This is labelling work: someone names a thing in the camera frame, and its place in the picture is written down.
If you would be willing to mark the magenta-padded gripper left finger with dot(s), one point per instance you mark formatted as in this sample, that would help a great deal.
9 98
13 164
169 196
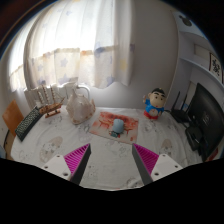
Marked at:
76 159

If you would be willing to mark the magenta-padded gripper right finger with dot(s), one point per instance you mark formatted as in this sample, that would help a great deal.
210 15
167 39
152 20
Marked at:
146 159

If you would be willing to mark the light blue computer mouse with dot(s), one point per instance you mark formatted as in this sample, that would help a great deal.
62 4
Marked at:
118 126

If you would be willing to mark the red printed mouse pad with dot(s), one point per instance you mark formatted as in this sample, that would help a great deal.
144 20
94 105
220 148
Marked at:
101 125

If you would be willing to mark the white bear-print tablecloth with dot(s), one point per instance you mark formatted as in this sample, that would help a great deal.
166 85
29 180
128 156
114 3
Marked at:
110 160

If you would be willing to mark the large white conch shell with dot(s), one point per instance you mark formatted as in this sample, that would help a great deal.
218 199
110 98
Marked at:
80 108

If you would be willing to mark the black monitor stand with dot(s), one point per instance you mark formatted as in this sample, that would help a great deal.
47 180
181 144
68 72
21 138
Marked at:
195 136

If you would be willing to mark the cartoon boy figurine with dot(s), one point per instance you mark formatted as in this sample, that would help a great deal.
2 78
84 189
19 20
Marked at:
154 105

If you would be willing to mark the black router with antennas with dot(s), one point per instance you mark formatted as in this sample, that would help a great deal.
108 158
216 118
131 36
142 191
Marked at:
180 115

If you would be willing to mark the wooden model sailing ship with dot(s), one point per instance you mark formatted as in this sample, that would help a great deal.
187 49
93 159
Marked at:
51 107

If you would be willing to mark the black keyboard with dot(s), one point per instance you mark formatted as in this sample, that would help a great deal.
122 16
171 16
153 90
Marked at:
28 123

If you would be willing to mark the black monitor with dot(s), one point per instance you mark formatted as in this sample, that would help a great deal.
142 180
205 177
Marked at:
208 113

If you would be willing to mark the wooden chair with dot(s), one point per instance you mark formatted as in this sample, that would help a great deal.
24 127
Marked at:
11 116

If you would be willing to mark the white radiator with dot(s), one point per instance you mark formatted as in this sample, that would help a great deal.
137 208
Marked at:
31 95

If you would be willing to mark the white star-print curtain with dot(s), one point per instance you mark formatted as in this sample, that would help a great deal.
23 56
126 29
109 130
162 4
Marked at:
73 43

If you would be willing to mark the white wall shelf unit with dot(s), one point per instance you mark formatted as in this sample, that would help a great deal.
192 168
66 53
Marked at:
196 60

